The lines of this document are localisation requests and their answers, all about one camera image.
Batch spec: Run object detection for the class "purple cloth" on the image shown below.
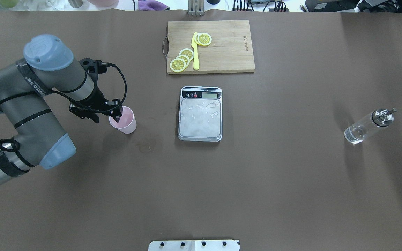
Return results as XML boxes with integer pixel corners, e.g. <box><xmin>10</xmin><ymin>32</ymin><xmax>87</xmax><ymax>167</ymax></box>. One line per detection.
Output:
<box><xmin>137</xmin><ymin>0</ymin><xmax>170</xmax><ymax>11</ymax></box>

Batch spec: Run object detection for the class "silver digital kitchen scale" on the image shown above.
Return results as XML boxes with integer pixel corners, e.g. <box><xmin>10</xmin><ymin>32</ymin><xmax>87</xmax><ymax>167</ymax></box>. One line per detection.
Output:
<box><xmin>178</xmin><ymin>86</ymin><xmax>223</xmax><ymax>142</ymax></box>

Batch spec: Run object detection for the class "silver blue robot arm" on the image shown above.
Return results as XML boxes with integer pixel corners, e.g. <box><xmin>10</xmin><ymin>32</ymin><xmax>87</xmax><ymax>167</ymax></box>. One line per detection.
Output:
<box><xmin>0</xmin><ymin>34</ymin><xmax>127</xmax><ymax>185</ymax></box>

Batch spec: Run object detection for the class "yellow plastic knife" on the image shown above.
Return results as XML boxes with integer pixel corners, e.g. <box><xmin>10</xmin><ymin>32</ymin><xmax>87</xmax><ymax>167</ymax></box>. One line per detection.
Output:
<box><xmin>191</xmin><ymin>32</ymin><xmax>200</xmax><ymax>70</ymax></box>

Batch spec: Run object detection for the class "white camera mast with base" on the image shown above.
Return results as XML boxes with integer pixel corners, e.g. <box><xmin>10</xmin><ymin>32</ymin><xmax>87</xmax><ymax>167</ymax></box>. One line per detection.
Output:
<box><xmin>148</xmin><ymin>239</ymin><xmax>240</xmax><ymax>251</ymax></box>

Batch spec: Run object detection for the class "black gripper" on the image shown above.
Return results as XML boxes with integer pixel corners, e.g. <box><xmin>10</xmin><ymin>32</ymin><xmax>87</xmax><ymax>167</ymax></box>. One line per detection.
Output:
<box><xmin>69</xmin><ymin>58</ymin><xmax>123</xmax><ymax>123</ymax></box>

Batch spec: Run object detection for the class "aluminium frame post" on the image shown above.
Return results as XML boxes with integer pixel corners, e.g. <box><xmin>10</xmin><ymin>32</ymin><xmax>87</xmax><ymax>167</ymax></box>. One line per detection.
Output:
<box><xmin>187</xmin><ymin>0</ymin><xmax>205</xmax><ymax>16</ymax></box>

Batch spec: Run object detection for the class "lemon slice group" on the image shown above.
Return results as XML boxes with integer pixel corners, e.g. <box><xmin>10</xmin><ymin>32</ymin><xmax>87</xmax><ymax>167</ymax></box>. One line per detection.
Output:
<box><xmin>169</xmin><ymin>59</ymin><xmax>186</xmax><ymax>73</ymax></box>
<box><xmin>175</xmin><ymin>55</ymin><xmax>191</xmax><ymax>67</ymax></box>
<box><xmin>179</xmin><ymin>48</ymin><xmax>194</xmax><ymax>60</ymax></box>

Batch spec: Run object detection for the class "lemon slice far single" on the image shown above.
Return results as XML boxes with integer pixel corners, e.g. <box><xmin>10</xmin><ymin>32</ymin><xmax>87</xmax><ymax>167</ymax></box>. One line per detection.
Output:
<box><xmin>195</xmin><ymin>33</ymin><xmax>212</xmax><ymax>46</ymax></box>

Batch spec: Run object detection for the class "pink plastic cup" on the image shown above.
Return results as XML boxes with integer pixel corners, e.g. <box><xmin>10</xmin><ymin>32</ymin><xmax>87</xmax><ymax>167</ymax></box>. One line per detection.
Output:
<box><xmin>109</xmin><ymin>106</ymin><xmax>137</xmax><ymax>134</ymax></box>

